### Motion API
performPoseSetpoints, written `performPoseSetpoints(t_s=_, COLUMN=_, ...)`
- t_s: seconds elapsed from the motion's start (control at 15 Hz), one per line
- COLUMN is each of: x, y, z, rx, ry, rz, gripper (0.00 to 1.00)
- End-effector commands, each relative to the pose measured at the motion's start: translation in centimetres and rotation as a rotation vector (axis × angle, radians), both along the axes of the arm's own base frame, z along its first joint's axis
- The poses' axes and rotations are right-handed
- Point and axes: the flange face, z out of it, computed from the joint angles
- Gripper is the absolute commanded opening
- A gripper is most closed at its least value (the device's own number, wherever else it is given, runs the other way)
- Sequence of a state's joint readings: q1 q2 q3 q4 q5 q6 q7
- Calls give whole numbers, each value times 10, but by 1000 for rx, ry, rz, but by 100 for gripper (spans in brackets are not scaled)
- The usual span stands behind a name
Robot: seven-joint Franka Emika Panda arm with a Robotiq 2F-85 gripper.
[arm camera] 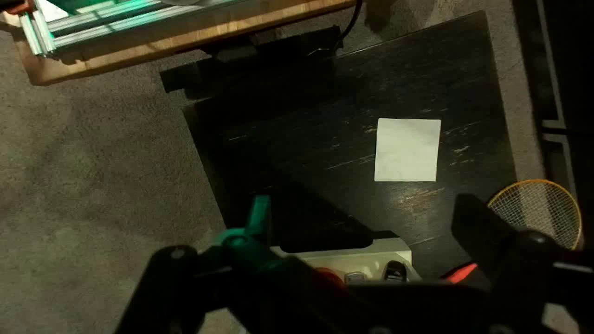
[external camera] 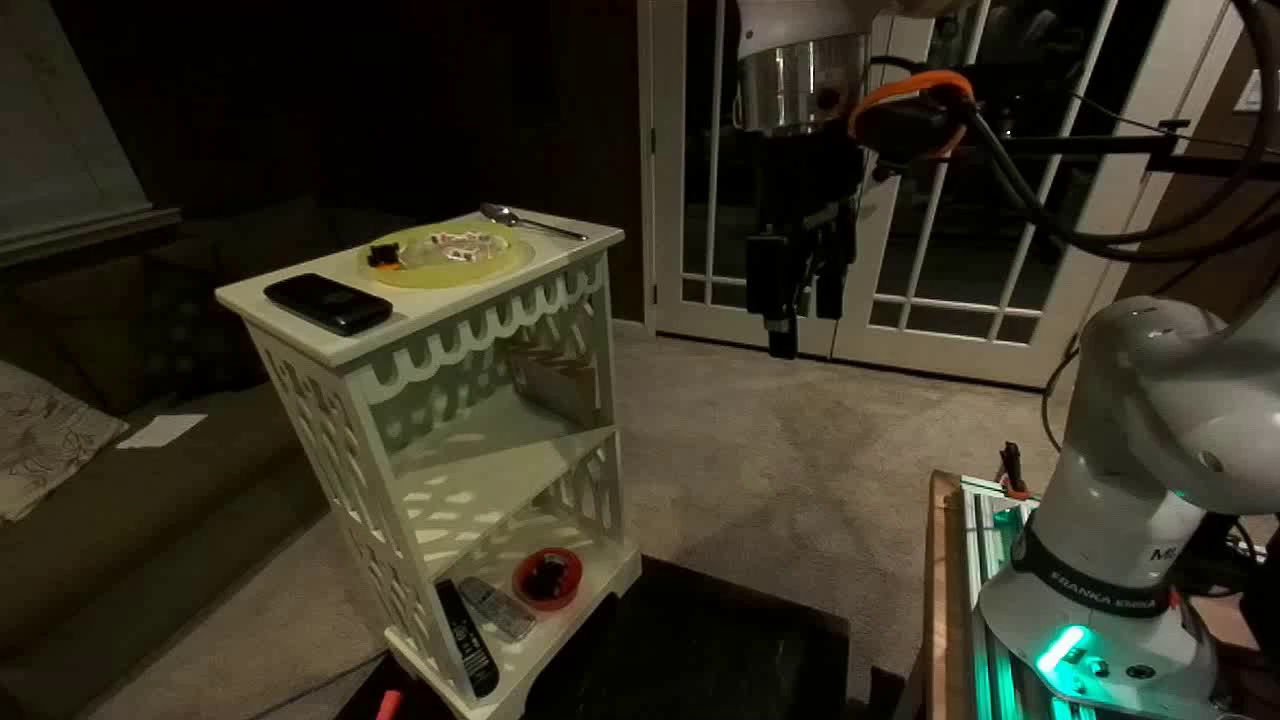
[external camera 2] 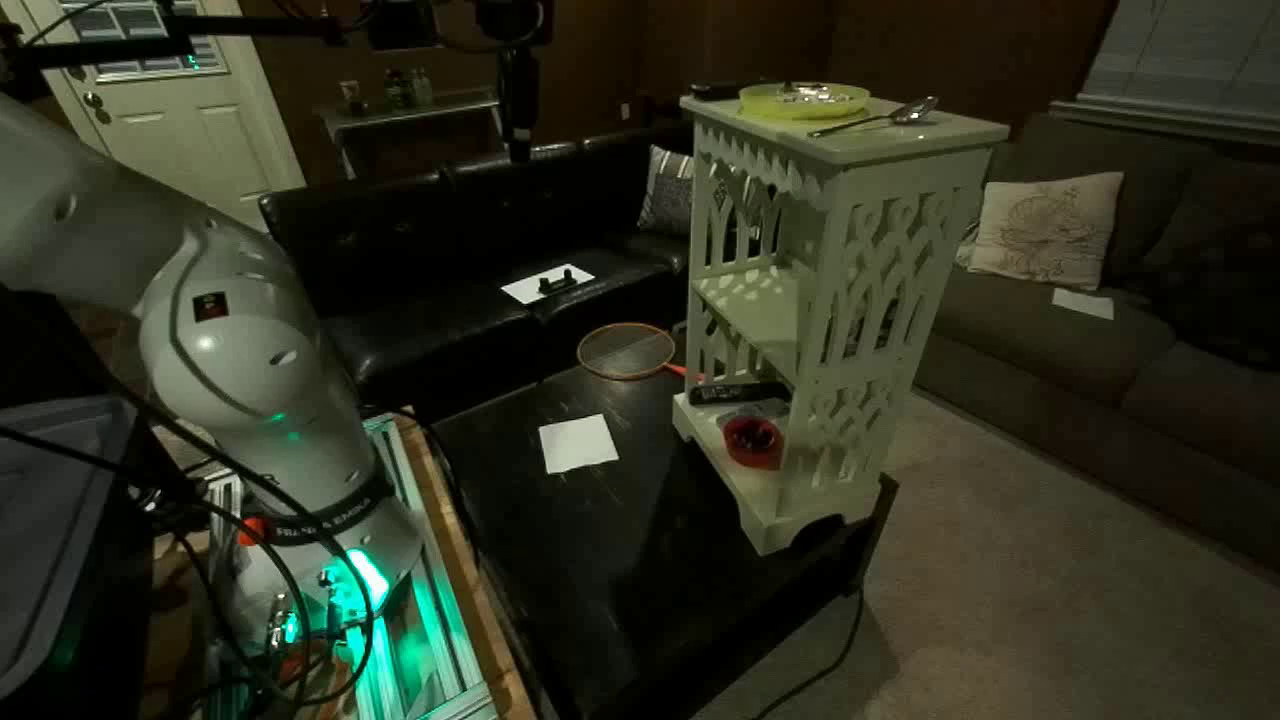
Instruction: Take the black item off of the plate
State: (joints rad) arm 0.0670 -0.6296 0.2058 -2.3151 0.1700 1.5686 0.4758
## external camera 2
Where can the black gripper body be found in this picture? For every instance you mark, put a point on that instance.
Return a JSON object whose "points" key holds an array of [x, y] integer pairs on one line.
{"points": [[515, 21]]}

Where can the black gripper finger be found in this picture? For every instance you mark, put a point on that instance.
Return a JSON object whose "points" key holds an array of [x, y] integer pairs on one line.
{"points": [[531, 102], [505, 102]]}

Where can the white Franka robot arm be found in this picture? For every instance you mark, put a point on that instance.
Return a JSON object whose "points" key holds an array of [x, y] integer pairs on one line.
{"points": [[227, 332]]}

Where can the yellow green plate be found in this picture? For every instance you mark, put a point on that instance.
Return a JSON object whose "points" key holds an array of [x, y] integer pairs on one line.
{"points": [[824, 104]]}

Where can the dark console table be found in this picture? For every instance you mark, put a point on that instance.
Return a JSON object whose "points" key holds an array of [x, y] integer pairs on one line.
{"points": [[412, 118]]}

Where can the white grey pillow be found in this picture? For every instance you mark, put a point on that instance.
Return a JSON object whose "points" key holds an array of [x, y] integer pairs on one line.
{"points": [[660, 185]]}

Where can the white paper with dark items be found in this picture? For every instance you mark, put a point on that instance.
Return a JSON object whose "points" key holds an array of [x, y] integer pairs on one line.
{"points": [[534, 285]]}

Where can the black leather sofa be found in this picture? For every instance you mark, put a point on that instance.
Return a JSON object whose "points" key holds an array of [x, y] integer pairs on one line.
{"points": [[401, 267]]}

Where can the white panel door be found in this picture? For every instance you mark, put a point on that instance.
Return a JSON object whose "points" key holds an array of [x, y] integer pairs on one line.
{"points": [[202, 132]]}

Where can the square white paper napkin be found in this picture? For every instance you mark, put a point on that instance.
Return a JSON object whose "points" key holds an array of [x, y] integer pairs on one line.
{"points": [[576, 441]]}

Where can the black remote control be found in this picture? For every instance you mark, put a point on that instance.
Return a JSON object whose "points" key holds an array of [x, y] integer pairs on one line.
{"points": [[739, 394]]}

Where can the white lattice shelf stand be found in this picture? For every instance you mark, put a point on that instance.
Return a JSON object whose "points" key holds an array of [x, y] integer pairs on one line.
{"points": [[853, 267]]}

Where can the metal spoon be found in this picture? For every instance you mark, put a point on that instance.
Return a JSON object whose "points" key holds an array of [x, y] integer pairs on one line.
{"points": [[914, 109]]}

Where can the red bowl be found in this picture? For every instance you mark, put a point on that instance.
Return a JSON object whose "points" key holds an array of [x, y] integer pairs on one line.
{"points": [[748, 436]]}

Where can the black coffee table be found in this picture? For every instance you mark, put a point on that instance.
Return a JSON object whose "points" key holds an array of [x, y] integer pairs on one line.
{"points": [[624, 572]]}

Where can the beige patterned pillow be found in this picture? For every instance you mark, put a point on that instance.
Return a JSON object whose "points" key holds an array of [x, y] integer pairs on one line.
{"points": [[1046, 225]]}

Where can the small white paper sheet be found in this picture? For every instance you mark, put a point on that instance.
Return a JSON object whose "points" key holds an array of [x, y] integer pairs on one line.
{"points": [[1082, 301]]}

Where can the grey fabric sofa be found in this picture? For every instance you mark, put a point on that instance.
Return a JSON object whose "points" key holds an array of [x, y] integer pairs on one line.
{"points": [[1064, 361]]}

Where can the white window blind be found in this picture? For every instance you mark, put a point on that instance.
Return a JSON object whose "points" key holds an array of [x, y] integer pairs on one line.
{"points": [[1185, 61]]}

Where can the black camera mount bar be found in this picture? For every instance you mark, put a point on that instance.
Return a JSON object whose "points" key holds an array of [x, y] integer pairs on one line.
{"points": [[133, 44]]}

